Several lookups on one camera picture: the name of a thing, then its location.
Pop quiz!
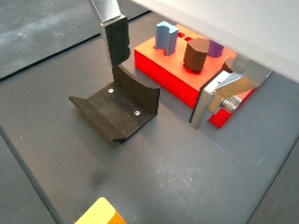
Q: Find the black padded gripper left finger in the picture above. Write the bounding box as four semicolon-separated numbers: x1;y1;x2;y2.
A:
88;0;129;67

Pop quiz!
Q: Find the dark brown hexagonal peg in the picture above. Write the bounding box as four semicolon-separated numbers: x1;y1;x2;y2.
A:
182;38;210;74

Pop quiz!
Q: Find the yellow square-circle peg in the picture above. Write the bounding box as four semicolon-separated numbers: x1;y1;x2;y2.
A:
74;197;126;224

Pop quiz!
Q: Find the red peg board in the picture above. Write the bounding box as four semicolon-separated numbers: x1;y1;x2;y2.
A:
133;24;256;130

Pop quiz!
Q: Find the light blue notched peg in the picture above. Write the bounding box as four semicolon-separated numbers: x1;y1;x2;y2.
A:
154;21;178;56

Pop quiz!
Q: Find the purple cylinder peg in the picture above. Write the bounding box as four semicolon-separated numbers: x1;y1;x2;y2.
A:
208;41;224;58

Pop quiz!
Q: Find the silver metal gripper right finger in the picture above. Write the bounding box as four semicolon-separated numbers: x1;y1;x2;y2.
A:
189;55;272;130

